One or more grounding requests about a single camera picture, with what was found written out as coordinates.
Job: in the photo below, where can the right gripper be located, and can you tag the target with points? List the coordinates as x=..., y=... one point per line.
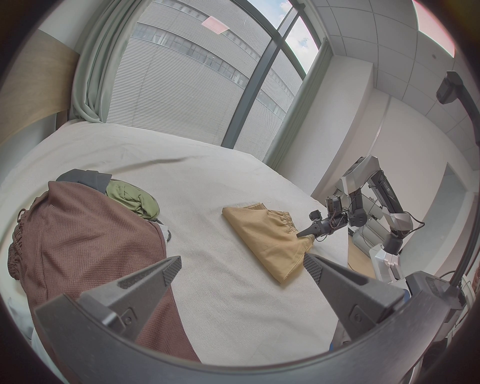
x=323, y=228

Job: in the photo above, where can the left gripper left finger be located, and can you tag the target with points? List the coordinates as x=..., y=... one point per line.
x=142, y=288

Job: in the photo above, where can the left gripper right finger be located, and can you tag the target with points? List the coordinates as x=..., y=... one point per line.
x=345, y=296

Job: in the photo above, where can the tan shorts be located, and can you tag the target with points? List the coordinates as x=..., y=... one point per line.
x=262, y=240

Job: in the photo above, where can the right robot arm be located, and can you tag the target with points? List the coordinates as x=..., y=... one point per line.
x=390, y=195

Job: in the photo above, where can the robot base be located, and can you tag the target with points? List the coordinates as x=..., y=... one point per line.
x=431, y=288

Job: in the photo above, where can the bed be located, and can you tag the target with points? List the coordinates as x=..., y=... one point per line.
x=225, y=187

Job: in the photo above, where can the white printed garment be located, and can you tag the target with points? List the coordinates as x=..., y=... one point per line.
x=167, y=234

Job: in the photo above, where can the brown shorts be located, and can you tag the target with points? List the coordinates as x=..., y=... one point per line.
x=93, y=232

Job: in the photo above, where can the green garment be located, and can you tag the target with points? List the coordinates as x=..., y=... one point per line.
x=131, y=198

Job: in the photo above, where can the dark grey garment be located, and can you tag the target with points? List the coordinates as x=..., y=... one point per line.
x=86, y=177

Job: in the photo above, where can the window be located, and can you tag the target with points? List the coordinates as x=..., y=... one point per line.
x=258, y=82

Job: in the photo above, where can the grey-green curtain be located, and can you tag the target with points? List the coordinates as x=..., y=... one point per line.
x=97, y=75

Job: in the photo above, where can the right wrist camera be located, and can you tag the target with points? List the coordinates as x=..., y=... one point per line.
x=315, y=215

